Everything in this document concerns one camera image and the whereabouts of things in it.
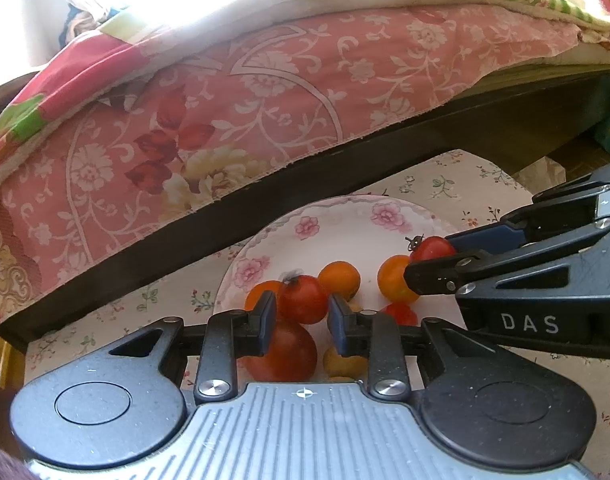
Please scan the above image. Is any smooth orange tomato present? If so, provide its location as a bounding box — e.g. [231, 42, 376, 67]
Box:
[378, 255, 419, 304]

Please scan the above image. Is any brown longan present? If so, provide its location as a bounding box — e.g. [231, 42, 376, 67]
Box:
[322, 346, 368, 379]

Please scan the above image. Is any red cherry tomato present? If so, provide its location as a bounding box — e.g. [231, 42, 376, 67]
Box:
[278, 273, 329, 325]
[407, 235, 457, 262]
[382, 302, 419, 326]

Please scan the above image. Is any bumpy orange mandarin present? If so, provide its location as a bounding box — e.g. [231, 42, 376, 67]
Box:
[244, 280, 282, 311]

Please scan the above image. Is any white floral plate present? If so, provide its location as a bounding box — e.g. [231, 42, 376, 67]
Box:
[214, 194, 456, 313]

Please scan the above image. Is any large red tomato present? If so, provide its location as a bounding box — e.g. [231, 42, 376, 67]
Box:
[243, 320, 318, 382]

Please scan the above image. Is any small orange mandarin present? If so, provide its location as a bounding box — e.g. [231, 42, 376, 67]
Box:
[318, 261, 361, 301]

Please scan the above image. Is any pink floral bedspread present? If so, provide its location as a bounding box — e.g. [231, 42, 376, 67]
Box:
[0, 4, 580, 323]

